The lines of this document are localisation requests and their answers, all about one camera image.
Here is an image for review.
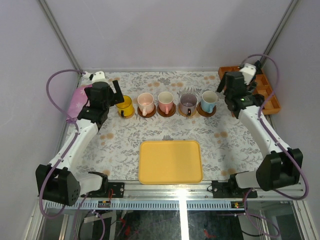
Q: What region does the yellow mug black handle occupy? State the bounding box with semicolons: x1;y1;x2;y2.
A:
116;95;135;116

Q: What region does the woven rattan coaster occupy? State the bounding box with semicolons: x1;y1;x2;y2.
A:
118;111;135;119
178;103;197;118

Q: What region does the light blue mug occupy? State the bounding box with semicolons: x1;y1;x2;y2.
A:
200;90;218;114

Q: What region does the light pink mug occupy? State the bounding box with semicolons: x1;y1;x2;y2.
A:
137;92;155;117

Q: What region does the brown wooden coaster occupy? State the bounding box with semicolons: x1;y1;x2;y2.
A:
137;104;157;118
157;104;177;118
196;102;217;118

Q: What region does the purple mug black handle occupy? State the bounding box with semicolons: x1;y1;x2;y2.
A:
179;93;197;114

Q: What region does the white mug pink handle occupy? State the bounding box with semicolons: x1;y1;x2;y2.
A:
158;91;174;115

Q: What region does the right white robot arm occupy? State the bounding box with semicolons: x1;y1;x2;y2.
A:
217;71;303;198

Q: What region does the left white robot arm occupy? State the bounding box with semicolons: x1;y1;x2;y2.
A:
35;80;124;206

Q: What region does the pink purple folded cloth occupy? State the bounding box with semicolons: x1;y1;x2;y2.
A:
66;84;92;123

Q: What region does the orange compartment tray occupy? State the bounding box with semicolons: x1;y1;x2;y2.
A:
218;66;281;115

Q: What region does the black part top compartment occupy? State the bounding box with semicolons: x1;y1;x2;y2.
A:
254;60;263;75

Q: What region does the yellow plastic tray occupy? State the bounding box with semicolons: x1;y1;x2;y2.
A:
138;140;203;185

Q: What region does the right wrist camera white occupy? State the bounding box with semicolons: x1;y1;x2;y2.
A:
239;63;257;86

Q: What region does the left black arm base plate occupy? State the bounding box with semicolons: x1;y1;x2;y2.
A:
87;182;125;199

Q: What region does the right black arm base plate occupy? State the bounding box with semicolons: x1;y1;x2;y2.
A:
211;180;250;199

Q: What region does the aluminium front rail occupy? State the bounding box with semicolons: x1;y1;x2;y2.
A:
37;179;306;201

